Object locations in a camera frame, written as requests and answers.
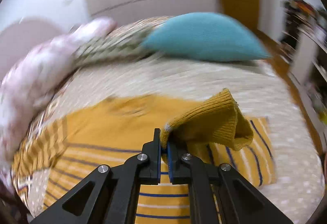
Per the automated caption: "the teal knit pillow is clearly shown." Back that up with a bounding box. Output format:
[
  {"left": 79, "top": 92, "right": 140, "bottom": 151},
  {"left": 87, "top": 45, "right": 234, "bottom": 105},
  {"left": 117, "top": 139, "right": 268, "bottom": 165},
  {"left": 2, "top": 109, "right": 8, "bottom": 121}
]
[{"left": 141, "top": 12, "right": 270, "bottom": 62}]

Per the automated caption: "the beige dotted quilted bedspread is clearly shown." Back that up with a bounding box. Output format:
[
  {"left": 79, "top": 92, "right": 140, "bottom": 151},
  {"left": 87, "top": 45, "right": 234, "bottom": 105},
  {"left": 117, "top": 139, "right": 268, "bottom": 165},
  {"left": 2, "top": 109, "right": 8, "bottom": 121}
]
[{"left": 27, "top": 58, "right": 325, "bottom": 223}]

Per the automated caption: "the yellow blue striped knit sweater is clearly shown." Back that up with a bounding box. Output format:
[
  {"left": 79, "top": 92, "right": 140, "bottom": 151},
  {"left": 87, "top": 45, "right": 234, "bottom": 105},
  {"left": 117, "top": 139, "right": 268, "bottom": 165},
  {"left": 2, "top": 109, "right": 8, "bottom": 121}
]
[{"left": 11, "top": 88, "right": 278, "bottom": 224}]

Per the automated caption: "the pink arched headboard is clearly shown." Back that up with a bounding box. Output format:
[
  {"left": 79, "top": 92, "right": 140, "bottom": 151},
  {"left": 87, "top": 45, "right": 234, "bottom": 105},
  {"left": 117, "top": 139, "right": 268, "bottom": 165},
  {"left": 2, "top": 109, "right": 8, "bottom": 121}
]
[{"left": 1, "top": 17, "right": 72, "bottom": 81}]

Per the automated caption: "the pink floral fluffy blanket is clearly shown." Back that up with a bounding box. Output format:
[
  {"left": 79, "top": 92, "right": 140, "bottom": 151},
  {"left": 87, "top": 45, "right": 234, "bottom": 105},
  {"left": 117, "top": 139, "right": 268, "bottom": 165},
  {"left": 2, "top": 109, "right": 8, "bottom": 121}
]
[{"left": 1, "top": 17, "right": 117, "bottom": 196}]

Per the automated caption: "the white cluttered shelf unit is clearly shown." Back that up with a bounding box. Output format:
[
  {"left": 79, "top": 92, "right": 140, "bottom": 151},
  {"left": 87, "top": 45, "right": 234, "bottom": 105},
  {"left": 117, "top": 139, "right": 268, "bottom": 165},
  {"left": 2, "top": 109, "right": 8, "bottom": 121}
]
[{"left": 280, "top": 0, "right": 326, "bottom": 125}]

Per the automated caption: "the olive white patterned pillow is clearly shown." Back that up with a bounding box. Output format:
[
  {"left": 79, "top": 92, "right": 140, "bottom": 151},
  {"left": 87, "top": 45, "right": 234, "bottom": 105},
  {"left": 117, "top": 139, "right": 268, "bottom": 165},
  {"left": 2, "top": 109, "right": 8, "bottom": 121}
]
[{"left": 74, "top": 16, "right": 170, "bottom": 67}]

